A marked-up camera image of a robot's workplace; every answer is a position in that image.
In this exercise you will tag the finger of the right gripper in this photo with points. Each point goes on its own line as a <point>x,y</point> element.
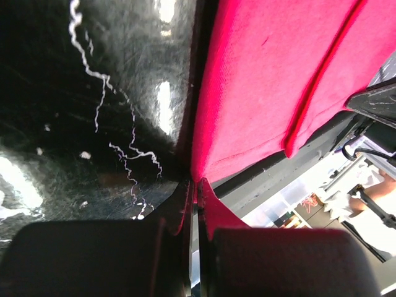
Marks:
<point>376,102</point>

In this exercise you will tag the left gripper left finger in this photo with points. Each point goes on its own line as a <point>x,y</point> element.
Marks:
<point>171,272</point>

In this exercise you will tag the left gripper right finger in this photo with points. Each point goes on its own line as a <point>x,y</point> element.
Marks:
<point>214,219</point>

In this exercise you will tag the red t-shirt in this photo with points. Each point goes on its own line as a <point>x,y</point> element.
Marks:
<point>277,71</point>

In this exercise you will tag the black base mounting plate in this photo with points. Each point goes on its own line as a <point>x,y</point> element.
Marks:
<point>247,190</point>

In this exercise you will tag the person in white shirt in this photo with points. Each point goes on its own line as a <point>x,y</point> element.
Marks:
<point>380,187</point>

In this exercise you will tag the black marbled table mat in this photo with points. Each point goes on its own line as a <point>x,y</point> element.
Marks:
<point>95,106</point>

